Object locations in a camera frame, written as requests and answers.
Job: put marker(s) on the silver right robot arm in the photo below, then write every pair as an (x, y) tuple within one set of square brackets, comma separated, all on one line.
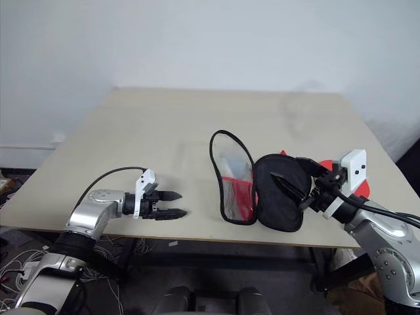
[(384, 243)]

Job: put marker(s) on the black table frame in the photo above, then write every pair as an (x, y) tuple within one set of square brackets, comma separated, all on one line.
[(341, 272)]

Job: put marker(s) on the dark rounded shape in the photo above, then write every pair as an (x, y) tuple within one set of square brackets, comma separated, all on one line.
[(175, 300), (253, 302)]

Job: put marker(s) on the white object under table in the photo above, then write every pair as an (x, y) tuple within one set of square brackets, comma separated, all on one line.
[(343, 259)]

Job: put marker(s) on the black furniture piece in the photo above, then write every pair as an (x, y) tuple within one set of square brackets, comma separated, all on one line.
[(410, 164)]

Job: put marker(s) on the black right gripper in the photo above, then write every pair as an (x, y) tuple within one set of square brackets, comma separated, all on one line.
[(330, 182)]

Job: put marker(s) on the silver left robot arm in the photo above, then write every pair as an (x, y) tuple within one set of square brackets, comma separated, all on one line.
[(87, 215)]

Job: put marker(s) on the small white table edge label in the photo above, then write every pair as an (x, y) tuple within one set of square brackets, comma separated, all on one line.
[(173, 243)]

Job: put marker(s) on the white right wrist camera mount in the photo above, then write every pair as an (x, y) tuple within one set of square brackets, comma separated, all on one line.
[(356, 168)]

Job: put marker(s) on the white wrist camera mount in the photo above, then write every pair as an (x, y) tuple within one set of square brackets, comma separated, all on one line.
[(356, 168), (146, 178)]

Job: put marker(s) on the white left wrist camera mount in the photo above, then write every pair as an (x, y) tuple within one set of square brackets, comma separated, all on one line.
[(146, 178)]

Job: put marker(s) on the black mesh zipper pouch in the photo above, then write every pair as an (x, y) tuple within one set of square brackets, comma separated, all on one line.
[(279, 210)]

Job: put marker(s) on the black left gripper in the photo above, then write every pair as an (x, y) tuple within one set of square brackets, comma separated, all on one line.
[(149, 205)]

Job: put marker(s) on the red object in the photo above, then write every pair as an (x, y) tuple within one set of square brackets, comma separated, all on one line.
[(325, 163)]

